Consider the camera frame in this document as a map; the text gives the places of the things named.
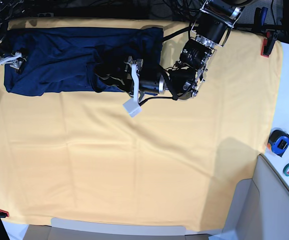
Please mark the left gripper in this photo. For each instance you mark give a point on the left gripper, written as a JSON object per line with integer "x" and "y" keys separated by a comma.
{"x": 112, "y": 75}

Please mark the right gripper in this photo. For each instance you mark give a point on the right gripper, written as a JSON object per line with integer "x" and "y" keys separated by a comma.
{"x": 18, "y": 62}

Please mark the blue long-sleeve shirt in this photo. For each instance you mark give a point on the blue long-sleeve shirt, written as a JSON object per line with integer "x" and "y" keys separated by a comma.
{"x": 62, "y": 59}

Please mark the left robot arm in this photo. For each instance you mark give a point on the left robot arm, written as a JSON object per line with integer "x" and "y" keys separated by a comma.
{"x": 183, "y": 80}

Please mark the yellow table cloth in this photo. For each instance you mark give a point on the yellow table cloth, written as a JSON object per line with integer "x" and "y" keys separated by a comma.
{"x": 80, "y": 156}

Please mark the red clamp top right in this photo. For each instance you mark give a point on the red clamp top right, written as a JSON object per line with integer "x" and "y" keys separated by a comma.
{"x": 268, "y": 43}

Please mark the white cardboard box bottom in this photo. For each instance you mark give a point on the white cardboard box bottom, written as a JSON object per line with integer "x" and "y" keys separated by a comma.
{"x": 63, "y": 229}

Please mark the white cardboard box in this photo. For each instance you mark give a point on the white cardboard box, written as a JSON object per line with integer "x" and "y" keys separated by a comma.
{"x": 260, "y": 207}
{"x": 63, "y": 229}

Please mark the blue tape measure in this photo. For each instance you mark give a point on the blue tape measure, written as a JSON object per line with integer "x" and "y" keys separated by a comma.
{"x": 278, "y": 142}

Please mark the white cardboard box right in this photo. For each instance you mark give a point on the white cardboard box right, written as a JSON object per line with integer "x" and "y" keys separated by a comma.
{"x": 260, "y": 207}

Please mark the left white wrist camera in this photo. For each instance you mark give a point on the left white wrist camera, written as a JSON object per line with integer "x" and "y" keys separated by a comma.
{"x": 132, "y": 107}

